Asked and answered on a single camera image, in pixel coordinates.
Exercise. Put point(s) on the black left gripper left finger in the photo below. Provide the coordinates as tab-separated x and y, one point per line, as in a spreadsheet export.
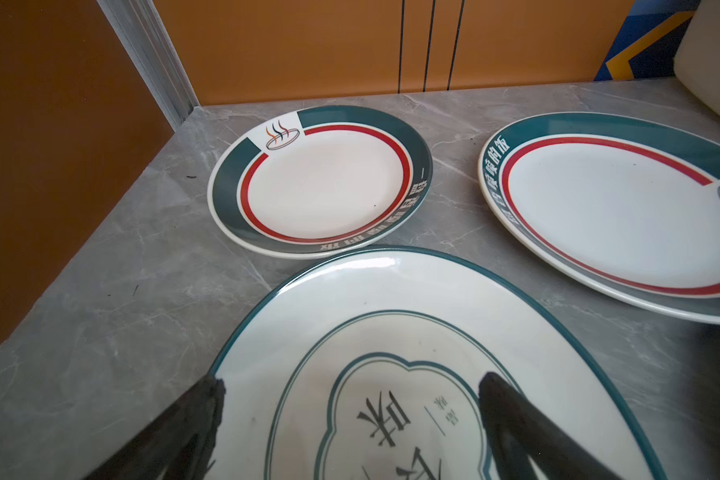
178	444

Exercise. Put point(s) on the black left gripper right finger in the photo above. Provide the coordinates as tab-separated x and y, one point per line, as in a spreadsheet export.
523	440

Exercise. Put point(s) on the white plate thin green rings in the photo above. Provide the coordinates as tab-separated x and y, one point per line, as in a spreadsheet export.
408	372

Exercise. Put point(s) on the large green red rim plate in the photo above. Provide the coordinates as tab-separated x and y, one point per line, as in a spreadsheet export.
627	207

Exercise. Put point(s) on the small green red rim plate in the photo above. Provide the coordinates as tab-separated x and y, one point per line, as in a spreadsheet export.
318	181

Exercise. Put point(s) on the white plastic bin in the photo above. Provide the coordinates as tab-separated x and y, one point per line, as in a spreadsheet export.
697	61

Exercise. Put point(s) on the aluminium corner post left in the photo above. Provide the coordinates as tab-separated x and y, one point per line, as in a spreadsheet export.
145	39

